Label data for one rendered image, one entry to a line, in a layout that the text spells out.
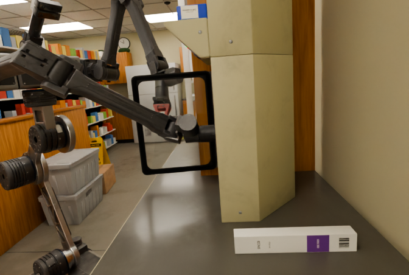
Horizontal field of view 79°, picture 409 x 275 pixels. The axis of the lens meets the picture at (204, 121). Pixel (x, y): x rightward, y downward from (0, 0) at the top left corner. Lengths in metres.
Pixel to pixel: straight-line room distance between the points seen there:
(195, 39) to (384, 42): 0.47
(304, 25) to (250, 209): 0.72
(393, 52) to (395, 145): 0.22
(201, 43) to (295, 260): 0.56
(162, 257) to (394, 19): 0.78
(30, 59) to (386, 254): 0.98
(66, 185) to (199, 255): 2.31
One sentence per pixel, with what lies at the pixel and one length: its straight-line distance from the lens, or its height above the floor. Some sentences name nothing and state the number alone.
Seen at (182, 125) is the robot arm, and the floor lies 1.22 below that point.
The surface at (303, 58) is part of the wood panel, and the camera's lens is 1.09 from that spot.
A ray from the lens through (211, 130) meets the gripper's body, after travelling 0.81.
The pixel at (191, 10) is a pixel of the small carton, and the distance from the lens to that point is 0.79.
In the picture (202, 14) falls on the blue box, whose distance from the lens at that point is 0.88.
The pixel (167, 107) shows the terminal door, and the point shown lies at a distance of 0.98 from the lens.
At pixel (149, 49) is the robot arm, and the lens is 1.13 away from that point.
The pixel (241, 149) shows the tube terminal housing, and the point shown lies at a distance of 0.69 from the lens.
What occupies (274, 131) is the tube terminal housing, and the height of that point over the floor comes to 1.19.
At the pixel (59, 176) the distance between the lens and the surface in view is 2.86.
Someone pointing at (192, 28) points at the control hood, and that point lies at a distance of 0.68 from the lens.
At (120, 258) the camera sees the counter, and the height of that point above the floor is 0.94.
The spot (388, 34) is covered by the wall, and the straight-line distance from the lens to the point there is 0.77.
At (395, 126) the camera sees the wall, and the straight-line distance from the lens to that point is 0.75.
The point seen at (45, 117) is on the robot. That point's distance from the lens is 1.39.
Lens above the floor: 1.35
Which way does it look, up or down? 9 degrees down
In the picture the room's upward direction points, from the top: 4 degrees counter-clockwise
